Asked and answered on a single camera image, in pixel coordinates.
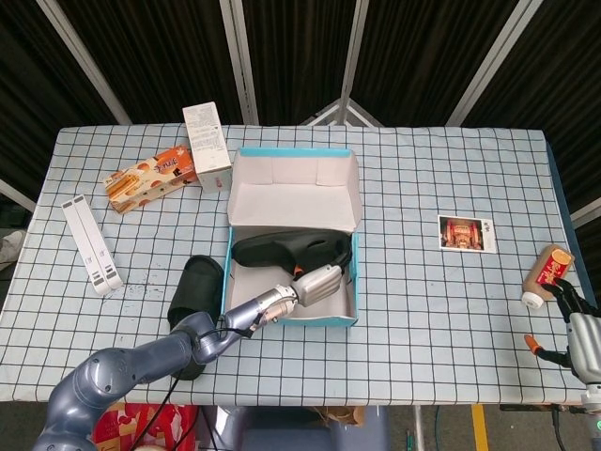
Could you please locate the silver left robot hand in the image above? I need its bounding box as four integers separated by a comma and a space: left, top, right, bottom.
290, 261, 354, 309

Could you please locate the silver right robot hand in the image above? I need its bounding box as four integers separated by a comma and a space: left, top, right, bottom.
524, 276, 601, 391

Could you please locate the black rubber slipper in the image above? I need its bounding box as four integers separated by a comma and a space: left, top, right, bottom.
233, 230, 353, 278
167, 255, 225, 381

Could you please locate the light blue shoe box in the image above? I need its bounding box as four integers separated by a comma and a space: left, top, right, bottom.
222, 147, 362, 329

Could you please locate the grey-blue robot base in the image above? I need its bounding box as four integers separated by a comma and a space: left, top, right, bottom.
199, 404, 391, 451

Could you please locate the tall white carton box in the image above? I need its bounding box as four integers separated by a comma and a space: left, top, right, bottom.
181, 101, 235, 194

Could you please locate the orange biscuit box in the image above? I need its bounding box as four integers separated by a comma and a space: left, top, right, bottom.
102, 144, 198, 215

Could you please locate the brown bottle orange label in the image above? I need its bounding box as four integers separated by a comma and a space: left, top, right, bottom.
521, 242, 576, 310

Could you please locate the blue checked tablecloth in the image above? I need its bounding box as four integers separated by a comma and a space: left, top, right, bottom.
0, 122, 595, 408

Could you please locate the brown paper bag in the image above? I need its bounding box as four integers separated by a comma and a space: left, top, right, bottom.
312, 406, 366, 428

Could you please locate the photo postcard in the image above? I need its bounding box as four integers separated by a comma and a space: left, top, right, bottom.
437, 214, 498, 255

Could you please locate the metal table leg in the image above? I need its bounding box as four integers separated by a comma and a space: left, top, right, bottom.
411, 406, 426, 451

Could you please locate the white folding stand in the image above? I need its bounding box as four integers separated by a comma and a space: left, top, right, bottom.
61, 194, 125, 297

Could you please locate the red patterned bag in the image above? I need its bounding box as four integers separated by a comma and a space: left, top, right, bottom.
91, 401, 201, 451

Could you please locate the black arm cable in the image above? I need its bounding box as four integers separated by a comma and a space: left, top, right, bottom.
157, 321, 258, 451

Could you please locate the white metal frame bar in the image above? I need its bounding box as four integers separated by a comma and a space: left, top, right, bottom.
569, 196, 601, 229
0, 178, 38, 212

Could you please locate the white triangular frame foot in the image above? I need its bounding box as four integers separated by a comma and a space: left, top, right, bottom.
300, 97, 385, 127

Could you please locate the white metal partition post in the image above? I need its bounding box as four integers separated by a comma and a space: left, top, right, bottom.
36, 0, 133, 126
218, 0, 259, 126
336, 0, 372, 124
445, 0, 536, 127

